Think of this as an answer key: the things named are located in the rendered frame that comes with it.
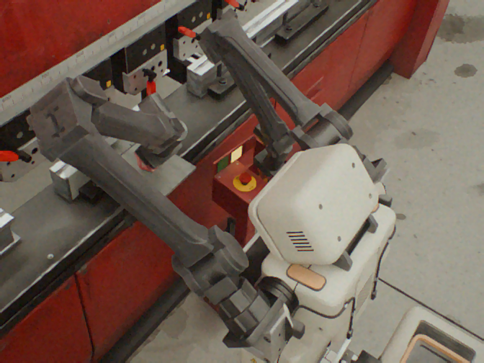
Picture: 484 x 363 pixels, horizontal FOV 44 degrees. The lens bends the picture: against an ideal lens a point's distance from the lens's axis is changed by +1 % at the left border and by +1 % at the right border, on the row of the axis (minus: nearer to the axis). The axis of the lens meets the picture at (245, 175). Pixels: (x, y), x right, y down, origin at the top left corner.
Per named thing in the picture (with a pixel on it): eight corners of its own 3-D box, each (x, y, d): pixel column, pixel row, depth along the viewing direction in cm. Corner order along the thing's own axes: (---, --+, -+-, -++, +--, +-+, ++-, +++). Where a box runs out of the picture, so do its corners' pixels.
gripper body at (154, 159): (135, 150, 142) (144, 138, 136) (163, 129, 148) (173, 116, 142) (152, 171, 142) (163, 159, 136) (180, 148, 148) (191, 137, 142)
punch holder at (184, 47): (178, 64, 168) (178, 14, 156) (156, 52, 171) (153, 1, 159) (211, 40, 177) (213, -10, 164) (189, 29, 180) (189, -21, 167)
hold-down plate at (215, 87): (220, 101, 192) (220, 93, 190) (207, 93, 194) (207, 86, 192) (271, 58, 209) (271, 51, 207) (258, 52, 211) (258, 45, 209)
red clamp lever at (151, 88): (153, 103, 160) (152, 75, 152) (142, 96, 161) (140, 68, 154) (158, 100, 161) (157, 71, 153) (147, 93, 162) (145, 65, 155)
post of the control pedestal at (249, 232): (238, 292, 231) (249, 206, 191) (228, 283, 234) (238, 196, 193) (247, 283, 234) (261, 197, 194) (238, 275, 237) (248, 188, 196)
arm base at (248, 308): (252, 347, 101) (289, 297, 107) (222, 312, 99) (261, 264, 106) (225, 348, 107) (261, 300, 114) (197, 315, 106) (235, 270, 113)
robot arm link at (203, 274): (220, 312, 104) (243, 295, 103) (183, 269, 103) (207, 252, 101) (224, 288, 113) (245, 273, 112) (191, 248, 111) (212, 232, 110)
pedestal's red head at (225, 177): (246, 228, 185) (251, 191, 172) (210, 199, 192) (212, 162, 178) (287, 194, 196) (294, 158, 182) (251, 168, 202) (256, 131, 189)
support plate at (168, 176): (150, 210, 146) (150, 208, 145) (74, 160, 154) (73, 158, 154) (196, 169, 156) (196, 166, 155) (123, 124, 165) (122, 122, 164)
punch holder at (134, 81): (130, 99, 157) (125, 47, 144) (106, 85, 160) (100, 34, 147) (167, 72, 165) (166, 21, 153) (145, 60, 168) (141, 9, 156)
